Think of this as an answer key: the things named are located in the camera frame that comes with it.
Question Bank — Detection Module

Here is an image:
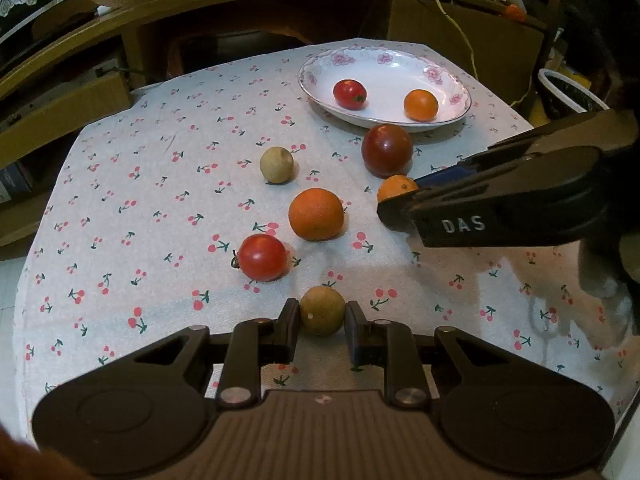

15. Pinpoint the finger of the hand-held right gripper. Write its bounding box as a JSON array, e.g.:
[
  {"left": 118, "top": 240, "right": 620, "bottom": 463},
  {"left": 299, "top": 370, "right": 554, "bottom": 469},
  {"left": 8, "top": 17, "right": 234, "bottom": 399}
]
[
  {"left": 376, "top": 172, "right": 531, "bottom": 235},
  {"left": 414, "top": 109, "right": 640, "bottom": 191}
]

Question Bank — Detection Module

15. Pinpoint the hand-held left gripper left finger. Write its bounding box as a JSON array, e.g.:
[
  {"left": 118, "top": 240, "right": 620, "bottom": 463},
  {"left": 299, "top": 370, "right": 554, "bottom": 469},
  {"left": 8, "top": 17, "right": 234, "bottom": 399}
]
[{"left": 132, "top": 299, "right": 301, "bottom": 408}]

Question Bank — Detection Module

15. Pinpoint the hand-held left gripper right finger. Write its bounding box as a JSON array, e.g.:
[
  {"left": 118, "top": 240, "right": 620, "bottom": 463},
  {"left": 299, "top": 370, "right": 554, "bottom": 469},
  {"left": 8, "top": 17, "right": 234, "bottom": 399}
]
[{"left": 345, "top": 301, "right": 506, "bottom": 408}]

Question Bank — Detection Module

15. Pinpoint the small orange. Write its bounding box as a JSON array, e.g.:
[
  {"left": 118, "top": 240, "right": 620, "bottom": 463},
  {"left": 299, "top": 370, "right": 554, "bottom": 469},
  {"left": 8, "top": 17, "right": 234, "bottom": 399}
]
[
  {"left": 403, "top": 89, "right": 440, "bottom": 122},
  {"left": 376, "top": 175, "right": 420, "bottom": 203}
]

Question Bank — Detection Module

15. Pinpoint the olive brown round fruit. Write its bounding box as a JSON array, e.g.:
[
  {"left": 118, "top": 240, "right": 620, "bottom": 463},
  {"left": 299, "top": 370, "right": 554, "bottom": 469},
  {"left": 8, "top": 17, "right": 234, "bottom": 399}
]
[{"left": 299, "top": 285, "right": 347, "bottom": 337}]

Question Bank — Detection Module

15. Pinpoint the dark red tomato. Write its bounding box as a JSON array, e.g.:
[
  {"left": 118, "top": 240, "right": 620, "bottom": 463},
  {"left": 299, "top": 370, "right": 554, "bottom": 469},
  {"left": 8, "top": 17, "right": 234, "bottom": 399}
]
[{"left": 361, "top": 123, "right": 415, "bottom": 178}]

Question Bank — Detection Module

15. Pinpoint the large orange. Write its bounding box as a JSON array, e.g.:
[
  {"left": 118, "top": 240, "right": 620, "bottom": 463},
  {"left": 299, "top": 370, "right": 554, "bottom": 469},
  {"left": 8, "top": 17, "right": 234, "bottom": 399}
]
[{"left": 288, "top": 187, "right": 346, "bottom": 241}]

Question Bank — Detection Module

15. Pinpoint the white floral plate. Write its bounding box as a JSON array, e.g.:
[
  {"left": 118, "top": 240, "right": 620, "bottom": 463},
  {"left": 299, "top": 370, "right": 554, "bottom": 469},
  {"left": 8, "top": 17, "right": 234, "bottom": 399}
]
[{"left": 298, "top": 46, "right": 472, "bottom": 133}]

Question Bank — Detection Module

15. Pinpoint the tan round fruit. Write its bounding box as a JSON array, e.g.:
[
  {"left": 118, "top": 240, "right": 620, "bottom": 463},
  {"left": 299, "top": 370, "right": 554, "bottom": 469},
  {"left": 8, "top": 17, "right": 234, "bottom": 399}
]
[{"left": 259, "top": 146, "right": 295, "bottom": 184}]

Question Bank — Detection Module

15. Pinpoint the yellow trash bin black bag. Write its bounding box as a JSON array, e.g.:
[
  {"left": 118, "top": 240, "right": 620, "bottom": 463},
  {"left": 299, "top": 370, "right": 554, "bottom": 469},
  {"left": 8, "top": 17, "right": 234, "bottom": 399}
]
[{"left": 537, "top": 67, "right": 611, "bottom": 121}]

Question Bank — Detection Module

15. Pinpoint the small red tomato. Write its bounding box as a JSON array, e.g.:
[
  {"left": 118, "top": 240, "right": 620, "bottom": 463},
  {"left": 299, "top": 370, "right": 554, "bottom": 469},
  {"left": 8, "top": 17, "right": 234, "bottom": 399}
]
[{"left": 333, "top": 79, "right": 368, "bottom": 111}]

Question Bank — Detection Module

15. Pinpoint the cherry print tablecloth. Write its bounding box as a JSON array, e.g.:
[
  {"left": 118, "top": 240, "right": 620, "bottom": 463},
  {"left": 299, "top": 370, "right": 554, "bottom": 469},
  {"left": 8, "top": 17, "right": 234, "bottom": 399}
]
[{"left": 14, "top": 38, "right": 638, "bottom": 441}]

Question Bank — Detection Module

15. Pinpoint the dark shelf unit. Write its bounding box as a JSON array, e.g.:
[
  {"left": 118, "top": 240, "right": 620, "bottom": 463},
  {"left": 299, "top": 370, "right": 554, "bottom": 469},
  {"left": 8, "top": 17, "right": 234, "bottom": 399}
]
[{"left": 525, "top": 0, "right": 640, "bottom": 111}]

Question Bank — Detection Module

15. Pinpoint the wooden drawer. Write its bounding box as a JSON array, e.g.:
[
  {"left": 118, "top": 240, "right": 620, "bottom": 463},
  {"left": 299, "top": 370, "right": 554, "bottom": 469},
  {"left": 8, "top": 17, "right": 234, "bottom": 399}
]
[{"left": 0, "top": 72, "right": 133, "bottom": 168}]

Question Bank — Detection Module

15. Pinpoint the yellow cable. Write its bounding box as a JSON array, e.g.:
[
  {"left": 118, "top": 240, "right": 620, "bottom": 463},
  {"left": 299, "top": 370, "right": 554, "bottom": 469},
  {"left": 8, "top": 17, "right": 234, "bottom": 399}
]
[{"left": 425, "top": 0, "right": 538, "bottom": 108}]

